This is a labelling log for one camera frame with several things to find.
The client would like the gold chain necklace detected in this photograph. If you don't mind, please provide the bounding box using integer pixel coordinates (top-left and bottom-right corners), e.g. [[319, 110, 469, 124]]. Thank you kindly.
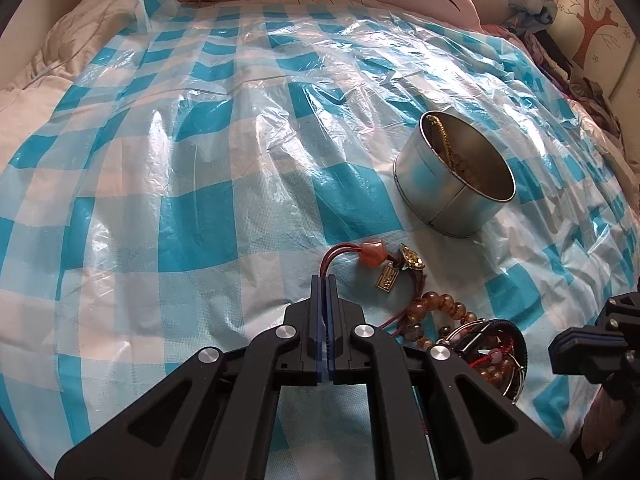
[[426, 116, 481, 181]]

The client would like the beige quilt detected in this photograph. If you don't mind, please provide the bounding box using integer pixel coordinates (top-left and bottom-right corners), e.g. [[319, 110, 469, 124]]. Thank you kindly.
[[0, 0, 151, 116]]

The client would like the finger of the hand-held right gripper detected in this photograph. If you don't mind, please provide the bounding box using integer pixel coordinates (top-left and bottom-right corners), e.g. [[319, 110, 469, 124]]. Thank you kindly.
[[549, 294, 640, 357], [549, 341, 640, 387]]

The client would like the round metal tin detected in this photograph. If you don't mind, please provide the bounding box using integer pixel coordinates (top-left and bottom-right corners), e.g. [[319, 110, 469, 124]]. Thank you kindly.
[[392, 111, 517, 237]]

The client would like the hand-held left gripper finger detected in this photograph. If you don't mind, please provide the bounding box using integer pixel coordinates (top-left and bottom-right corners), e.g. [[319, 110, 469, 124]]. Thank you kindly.
[[325, 274, 583, 480], [54, 274, 327, 480]]

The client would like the pile of dark clothes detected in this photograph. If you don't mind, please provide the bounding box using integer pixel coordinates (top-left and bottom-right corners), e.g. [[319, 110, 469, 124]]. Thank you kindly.
[[505, 20, 626, 136]]

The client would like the thin silver bangle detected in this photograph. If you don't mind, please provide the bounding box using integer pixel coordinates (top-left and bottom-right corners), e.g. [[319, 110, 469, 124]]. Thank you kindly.
[[502, 355, 529, 406]]

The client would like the blue checkered plastic sheet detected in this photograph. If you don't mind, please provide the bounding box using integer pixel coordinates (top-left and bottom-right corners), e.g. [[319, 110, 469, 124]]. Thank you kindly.
[[0, 0, 638, 480]]

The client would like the pink cloth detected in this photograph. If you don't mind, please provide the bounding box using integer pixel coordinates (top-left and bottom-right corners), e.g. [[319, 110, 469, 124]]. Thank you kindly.
[[582, 382, 633, 458]]

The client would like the black silver link bracelet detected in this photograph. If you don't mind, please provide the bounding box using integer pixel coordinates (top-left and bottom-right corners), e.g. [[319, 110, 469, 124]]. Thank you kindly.
[[452, 321, 506, 361]]

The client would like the red cord gold charm bracelet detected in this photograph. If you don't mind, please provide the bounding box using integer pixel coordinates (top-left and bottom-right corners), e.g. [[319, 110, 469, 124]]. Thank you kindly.
[[322, 240, 428, 331]]

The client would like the small amber bead bracelet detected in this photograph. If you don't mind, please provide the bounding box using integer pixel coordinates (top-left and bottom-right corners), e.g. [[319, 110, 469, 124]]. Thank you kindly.
[[472, 362, 518, 387]]

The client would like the brown tree wall sticker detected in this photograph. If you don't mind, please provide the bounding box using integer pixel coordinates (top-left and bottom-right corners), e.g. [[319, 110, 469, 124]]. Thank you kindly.
[[555, 0, 636, 71]]

